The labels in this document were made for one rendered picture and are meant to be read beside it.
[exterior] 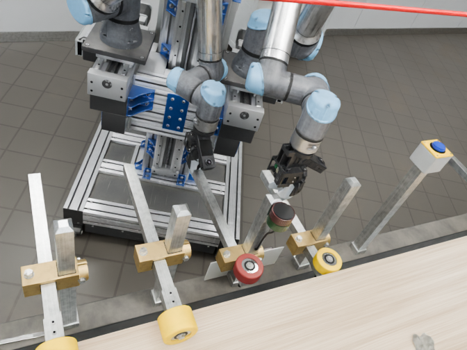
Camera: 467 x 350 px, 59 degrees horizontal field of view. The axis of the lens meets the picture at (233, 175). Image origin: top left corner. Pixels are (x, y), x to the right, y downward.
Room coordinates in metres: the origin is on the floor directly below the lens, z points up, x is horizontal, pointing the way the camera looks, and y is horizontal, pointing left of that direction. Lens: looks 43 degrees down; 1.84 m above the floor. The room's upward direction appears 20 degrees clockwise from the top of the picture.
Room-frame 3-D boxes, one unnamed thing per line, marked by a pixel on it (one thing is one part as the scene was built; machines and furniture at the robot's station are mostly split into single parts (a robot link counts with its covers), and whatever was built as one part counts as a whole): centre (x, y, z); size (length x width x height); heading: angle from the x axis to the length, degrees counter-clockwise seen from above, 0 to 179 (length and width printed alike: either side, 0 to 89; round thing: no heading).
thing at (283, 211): (0.71, -0.15, 1.00); 0.06 x 0.06 x 0.22; 37
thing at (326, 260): (0.79, -0.35, 0.85); 0.08 x 0.08 x 0.11
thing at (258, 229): (0.75, -0.12, 0.87); 0.03 x 0.03 x 0.48; 37
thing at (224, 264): (0.73, -0.10, 0.85); 0.13 x 0.06 x 0.05; 127
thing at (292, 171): (0.86, -0.14, 1.14); 0.09 x 0.08 x 0.12; 126
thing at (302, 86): (0.96, -0.11, 1.30); 0.11 x 0.11 x 0.08; 9
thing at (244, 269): (0.67, -0.13, 0.85); 0.08 x 0.08 x 0.11
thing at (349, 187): (0.90, -0.32, 0.89); 0.03 x 0.03 x 0.48; 37
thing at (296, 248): (0.88, -0.30, 0.84); 0.13 x 0.06 x 0.05; 127
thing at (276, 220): (0.71, -0.15, 1.10); 0.06 x 0.06 x 0.02
